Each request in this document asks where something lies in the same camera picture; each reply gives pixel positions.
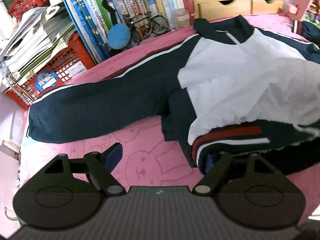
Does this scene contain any navy white zip jacket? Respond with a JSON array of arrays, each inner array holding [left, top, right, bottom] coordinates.
[[27, 16, 319, 174]]

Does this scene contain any pink bunny print towel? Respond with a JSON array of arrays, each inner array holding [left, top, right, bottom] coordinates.
[[19, 13, 320, 227]]

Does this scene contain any red plastic crate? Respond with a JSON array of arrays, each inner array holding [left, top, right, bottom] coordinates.
[[4, 0, 95, 109]]

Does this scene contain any blue plush ball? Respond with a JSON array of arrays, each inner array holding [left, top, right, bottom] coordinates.
[[107, 23, 131, 49]]

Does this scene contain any stack of magazines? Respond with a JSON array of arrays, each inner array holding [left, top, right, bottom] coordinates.
[[1, 5, 75, 87]]

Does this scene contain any black miniature bicycle model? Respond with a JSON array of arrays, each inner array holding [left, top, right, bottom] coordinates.
[[124, 11, 171, 49]]

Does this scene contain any wooden drawer organizer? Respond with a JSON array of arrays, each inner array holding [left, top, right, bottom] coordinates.
[[193, 0, 284, 21]]

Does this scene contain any row of upright books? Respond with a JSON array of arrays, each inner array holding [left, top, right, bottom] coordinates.
[[63, 0, 195, 63]]

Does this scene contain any pink wooden toy shelf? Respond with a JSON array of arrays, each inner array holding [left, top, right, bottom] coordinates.
[[287, 0, 319, 33]]

